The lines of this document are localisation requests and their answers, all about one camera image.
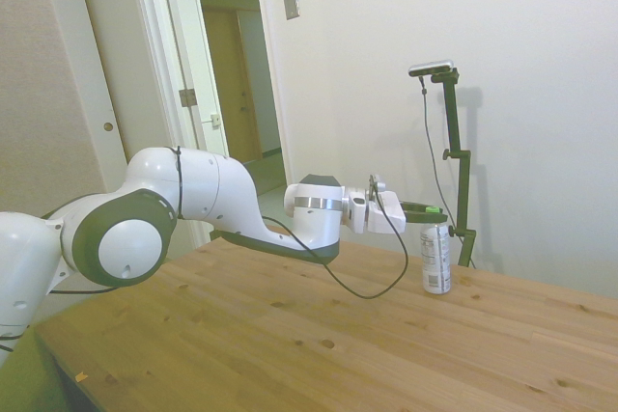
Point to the white gripper block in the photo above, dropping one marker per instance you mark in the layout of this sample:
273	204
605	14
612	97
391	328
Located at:
386	214

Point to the clear water bottle green cap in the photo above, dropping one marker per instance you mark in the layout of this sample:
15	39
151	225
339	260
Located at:
434	257

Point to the metal door strike plate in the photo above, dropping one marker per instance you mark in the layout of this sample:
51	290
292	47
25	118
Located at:
216	119

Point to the brown wooden hallway door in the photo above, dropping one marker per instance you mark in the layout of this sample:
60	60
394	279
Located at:
227	84

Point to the metal door hinge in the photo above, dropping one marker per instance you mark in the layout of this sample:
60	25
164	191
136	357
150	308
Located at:
188	97

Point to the brass door knob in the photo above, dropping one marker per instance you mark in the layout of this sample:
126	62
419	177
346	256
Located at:
109	126

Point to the white room door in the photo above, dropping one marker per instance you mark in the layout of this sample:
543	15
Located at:
111	21

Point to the small orange paper scrap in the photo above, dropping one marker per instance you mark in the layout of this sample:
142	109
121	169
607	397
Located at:
81	376

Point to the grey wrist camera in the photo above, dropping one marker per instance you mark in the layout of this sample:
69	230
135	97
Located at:
377	186

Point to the black jointed camera stand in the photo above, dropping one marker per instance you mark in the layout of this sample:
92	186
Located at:
454	118

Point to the grey stereo camera bar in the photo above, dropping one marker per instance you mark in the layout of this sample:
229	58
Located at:
432	67

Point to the white door frame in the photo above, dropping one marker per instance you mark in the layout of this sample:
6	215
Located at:
272	69

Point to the grey wall switch plate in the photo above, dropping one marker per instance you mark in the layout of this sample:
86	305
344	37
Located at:
291	2

